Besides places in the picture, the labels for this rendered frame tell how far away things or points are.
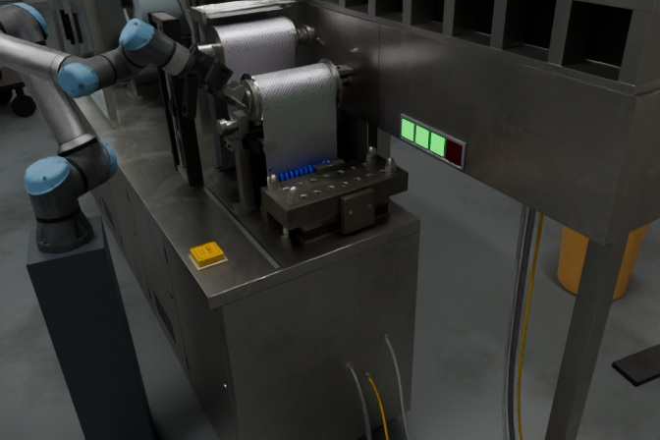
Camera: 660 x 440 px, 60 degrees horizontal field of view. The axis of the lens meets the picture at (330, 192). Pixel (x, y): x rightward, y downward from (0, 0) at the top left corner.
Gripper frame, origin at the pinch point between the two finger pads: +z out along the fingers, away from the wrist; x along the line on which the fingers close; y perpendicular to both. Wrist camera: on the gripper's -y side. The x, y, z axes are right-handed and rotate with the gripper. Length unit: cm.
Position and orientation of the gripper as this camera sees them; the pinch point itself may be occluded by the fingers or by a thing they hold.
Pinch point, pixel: (240, 107)
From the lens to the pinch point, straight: 159.8
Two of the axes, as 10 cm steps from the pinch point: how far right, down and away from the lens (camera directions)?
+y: 5.3, -8.5, -0.7
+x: -5.2, -3.9, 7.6
